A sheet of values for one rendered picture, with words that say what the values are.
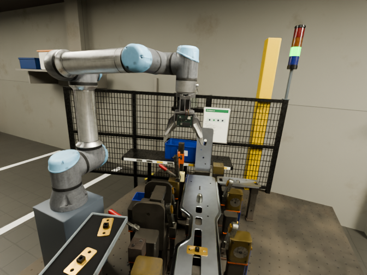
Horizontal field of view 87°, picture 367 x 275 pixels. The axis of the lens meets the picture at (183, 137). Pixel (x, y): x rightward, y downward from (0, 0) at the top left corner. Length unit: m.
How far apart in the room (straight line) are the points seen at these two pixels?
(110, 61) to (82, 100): 0.34
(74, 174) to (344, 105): 2.66
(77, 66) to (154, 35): 2.58
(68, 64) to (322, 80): 2.50
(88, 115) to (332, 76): 2.49
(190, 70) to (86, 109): 0.51
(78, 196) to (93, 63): 0.57
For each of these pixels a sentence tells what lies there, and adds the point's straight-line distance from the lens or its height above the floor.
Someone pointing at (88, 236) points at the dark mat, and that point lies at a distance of 0.76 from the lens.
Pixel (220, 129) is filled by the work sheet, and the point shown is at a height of 1.27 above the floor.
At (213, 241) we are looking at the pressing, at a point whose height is 1.00.
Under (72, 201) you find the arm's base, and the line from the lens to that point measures 0.99.
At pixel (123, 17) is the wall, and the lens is 3.68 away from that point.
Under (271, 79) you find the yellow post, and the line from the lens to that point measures 1.75.
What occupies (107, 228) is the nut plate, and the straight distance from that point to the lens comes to 0.77.
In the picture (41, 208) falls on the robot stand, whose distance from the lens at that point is 1.07.
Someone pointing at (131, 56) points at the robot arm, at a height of 1.71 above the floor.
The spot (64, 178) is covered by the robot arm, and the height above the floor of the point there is 1.25.
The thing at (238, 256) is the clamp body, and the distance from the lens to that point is 0.97.
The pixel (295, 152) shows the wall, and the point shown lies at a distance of 2.85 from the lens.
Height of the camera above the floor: 1.66
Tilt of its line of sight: 16 degrees down
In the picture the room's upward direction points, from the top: 3 degrees clockwise
